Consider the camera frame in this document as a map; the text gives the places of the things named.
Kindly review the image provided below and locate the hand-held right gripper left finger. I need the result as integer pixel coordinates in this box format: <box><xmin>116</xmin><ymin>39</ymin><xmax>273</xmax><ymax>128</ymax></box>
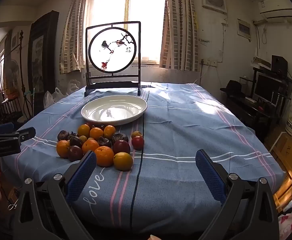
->
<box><xmin>12</xmin><ymin>150</ymin><xmax>97</xmax><ymax>240</ymax></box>

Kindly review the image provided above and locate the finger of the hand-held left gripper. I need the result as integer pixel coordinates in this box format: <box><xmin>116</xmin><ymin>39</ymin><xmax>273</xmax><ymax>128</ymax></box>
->
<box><xmin>0</xmin><ymin>127</ymin><xmax>36</xmax><ymax>146</ymax></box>
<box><xmin>0</xmin><ymin>122</ymin><xmax>14</xmax><ymax>135</ymax></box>

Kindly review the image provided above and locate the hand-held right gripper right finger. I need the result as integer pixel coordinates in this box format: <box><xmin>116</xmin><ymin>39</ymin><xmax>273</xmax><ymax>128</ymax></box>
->
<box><xmin>195</xmin><ymin>149</ymin><xmax>279</xmax><ymax>240</ymax></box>

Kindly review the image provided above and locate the orange mandarin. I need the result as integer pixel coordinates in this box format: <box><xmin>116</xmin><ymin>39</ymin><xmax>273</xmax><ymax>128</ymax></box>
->
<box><xmin>82</xmin><ymin>139</ymin><xmax>100</xmax><ymax>155</ymax></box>
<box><xmin>103</xmin><ymin>125</ymin><xmax>116</xmax><ymax>138</ymax></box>
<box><xmin>56</xmin><ymin>140</ymin><xmax>70</xmax><ymax>159</ymax></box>
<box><xmin>94</xmin><ymin>146</ymin><xmax>114</xmax><ymax>167</ymax></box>
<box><xmin>77</xmin><ymin>124</ymin><xmax>90</xmax><ymax>138</ymax></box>
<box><xmin>89</xmin><ymin>127</ymin><xmax>104</xmax><ymax>140</ymax></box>

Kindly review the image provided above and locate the large yellow-green fruit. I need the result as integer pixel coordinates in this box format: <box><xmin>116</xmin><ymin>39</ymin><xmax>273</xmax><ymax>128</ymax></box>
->
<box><xmin>113</xmin><ymin>152</ymin><xmax>133</xmax><ymax>172</ymax></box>

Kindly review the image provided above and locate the large dark brown water chestnut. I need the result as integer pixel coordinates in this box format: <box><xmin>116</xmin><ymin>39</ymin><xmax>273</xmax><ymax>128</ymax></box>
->
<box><xmin>111</xmin><ymin>132</ymin><xmax>129</xmax><ymax>143</ymax></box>

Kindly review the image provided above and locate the red tomato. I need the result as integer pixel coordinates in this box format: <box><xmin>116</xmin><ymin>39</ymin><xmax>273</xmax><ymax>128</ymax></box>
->
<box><xmin>131</xmin><ymin>136</ymin><xmax>145</xmax><ymax>150</ymax></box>

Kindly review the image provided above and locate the white round plate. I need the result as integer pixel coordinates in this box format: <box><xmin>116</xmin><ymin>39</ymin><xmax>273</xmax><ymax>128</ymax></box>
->
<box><xmin>81</xmin><ymin>95</ymin><xmax>148</xmax><ymax>126</ymax></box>

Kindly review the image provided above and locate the white plastic bag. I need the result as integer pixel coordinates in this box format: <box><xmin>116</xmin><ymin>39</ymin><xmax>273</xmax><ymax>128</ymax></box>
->
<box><xmin>44</xmin><ymin>87</ymin><xmax>65</xmax><ymax>109</ymax></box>
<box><xmin>67</xmin><ymin>79</ymin><xmax>80</xmax><ymax>95</ymax></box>

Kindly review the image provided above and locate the blue striped tablecloth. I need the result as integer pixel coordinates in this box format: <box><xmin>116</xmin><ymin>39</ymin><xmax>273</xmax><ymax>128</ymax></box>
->
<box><xmin>1</xmin><ymin>81</ymin><xmax>285</xmax><ymax>237</ymax></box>

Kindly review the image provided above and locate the standing fan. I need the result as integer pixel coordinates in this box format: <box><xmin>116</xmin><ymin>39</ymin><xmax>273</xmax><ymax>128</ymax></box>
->
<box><xmin>4</xmin><ymin>59</ymin><xmax>20</xmax><ymax>98</ymax></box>

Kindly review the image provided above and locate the black coat stand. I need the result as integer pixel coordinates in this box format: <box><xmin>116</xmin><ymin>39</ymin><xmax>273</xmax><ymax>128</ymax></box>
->
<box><xmin>18</xmin><ymin>30</ymin><xmax>35</xmax><ymax>120</ymax></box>

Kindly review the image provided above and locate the dark computer desk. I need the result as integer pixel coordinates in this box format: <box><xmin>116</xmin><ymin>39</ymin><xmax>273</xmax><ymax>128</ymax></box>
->
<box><xmin>226</xmin><ymin>67</ymin><xmax>292</xmax><ymax>143</ymax></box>

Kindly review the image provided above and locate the dark framed painting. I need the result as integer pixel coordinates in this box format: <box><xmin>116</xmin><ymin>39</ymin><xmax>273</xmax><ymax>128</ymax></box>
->
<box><xmin>27</xmin><ymin>10</ymin><xmax>59</xmax><ymax>107</ymax></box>

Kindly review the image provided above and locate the black hat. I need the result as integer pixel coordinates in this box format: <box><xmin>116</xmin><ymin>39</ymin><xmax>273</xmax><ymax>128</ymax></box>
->
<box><xmin>220</xmin><ymin>80</ymin><xmax>246</xmax><ymax>98</ymax></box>

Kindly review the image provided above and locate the bird painting table screen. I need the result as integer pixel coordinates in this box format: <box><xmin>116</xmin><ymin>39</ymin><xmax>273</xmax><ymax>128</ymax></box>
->
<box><xmin>84</xmin><ymin>21</ymin><xmax>142</xmax><ymax>97</ymax></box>

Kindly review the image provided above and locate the checked curtain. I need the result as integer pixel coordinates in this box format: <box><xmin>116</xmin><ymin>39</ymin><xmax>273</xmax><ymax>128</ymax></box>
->
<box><xmin>159</xmin><ymin>0</ymin><xmax>199</xmax><ymax>72</ymax></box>
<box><xmin>59</xmin><ymin>0</ymin><xmax>88</xmax><ymax>75</ymax></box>

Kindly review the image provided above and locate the computer monitor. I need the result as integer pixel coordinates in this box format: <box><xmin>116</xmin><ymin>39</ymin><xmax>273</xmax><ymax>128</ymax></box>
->
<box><xmin>254</xmin><ymin>72</ymin><xmax>284</xmax><ymax>104</ymax></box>

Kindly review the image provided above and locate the black speaker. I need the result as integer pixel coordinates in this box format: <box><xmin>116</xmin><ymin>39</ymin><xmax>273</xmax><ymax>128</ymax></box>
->
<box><xmin>271</xmin><ymin>55</ymin><xmax>288</xmax><ymax>77</ymax></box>

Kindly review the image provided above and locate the window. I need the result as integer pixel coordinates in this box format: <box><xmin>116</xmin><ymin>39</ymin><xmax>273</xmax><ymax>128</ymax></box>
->
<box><xmin>84</xmin><ymin>0</ymin><xmax>168</xmax><ymax>67</ymax></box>

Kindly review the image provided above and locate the white air conditioner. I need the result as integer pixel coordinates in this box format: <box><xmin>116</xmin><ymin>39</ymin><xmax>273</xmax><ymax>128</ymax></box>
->
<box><xmin>258</xmin><ymin>0</ymin><xmax>292</xmax><ymax>19</ymax></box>

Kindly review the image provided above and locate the wall power socket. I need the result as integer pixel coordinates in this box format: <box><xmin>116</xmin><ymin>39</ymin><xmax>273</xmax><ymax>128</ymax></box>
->
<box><xmin>200</xmin><ymin>58</ymin><xmax>218</xmax><ymax>67</ymax></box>

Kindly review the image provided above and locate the white wall electric box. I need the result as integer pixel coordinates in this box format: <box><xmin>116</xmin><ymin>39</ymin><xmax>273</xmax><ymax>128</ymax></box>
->
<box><xmin>237</xmin><ymin>19</ymin><xmax>251</xmax><ymax>40</ymax></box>

